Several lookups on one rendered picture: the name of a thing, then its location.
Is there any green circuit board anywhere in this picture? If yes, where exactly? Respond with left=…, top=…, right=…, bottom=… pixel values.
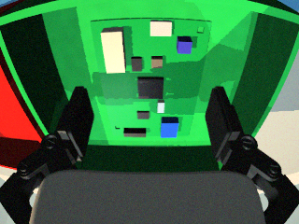
left=90, top=18, right=211, bottom=138

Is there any red bin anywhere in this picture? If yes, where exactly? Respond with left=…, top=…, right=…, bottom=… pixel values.
left=0, top=48, right=45, bottom=170

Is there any green bin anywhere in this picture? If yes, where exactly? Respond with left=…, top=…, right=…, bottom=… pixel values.
left=0, top=0, right=299, bottom=173

